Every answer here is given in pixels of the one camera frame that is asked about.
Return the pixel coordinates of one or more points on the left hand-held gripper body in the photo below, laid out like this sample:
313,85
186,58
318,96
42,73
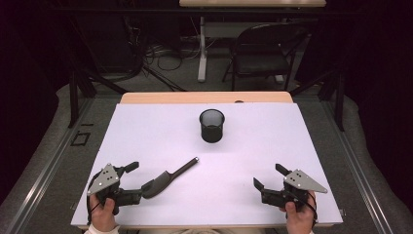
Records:
107,178

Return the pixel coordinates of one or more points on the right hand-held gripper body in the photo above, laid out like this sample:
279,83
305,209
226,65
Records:
300,182

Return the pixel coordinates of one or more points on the dark brown comb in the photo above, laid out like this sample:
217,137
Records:
159,185

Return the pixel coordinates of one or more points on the black mesh pen holder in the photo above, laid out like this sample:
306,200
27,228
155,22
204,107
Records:
211,134

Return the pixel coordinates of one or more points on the person's left hand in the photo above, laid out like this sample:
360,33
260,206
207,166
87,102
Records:
102,216

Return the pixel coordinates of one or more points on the person's right hand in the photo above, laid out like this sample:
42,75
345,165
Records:
300,221

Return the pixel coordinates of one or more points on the white table board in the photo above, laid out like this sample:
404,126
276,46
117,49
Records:
207,182

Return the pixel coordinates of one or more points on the black metal stand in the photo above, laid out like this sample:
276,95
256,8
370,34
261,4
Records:
74,97
339,104

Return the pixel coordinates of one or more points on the light wooden table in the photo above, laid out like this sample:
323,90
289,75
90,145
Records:
195,97

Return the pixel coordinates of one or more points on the black folding chair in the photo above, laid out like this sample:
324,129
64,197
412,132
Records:
259,63

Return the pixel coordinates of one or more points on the white-legged background desk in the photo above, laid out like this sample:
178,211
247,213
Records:
202,48

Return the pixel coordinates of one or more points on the aluminium floor rail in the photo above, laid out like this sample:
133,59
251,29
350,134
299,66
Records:
354,162
42,169

